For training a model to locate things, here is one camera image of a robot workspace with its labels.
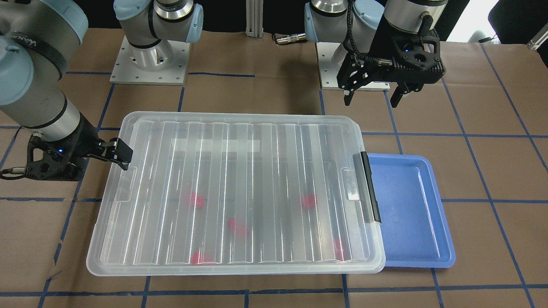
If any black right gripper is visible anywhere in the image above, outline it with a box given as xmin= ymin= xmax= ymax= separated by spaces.
xmin=0 ymin=115 xmax=133 ymax=181

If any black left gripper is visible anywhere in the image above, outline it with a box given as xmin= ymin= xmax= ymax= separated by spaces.
xmin=337 ymin=19 xmax=446 ymax=108

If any clear ribbed box lid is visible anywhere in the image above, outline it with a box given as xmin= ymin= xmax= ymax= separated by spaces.
xmin=86 ymin=112 xmax=387 ymax=276

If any red block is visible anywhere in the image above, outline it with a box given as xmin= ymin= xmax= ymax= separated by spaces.
xmin=301 ymin=194 xmax=317 ymax=210
xmin=333 ymin=238 xmax=346 ymax=261
xmin=190 ymin=250 xmax=216 ymax=266
xmin=180 ymin=191 xmax=205 ymax=209
xmin=227 ymin=218 xmax=250 ymax=239

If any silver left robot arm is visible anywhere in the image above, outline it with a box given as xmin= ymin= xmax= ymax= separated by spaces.
xmin=304 ymin=0 xmax=448 ymax=108

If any clear plastic storage box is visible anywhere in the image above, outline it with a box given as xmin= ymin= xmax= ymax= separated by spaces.
xmin=86 ymin=112 xmax=387 ymax=276

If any blue plastic tray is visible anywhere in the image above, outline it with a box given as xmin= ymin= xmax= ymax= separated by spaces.
xmin=368 ymin=153 xmax=456 ymax=268

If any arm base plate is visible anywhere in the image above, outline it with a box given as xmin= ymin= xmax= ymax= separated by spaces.
xmin=110 ymin=38 xmax=192 ymax=86
xmin=315 ymin=42 xmax=391 ymax=91

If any aluminium frame post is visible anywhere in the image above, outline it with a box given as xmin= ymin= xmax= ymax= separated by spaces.
xmin=245 ymin=0 xmax=264 ymax=39

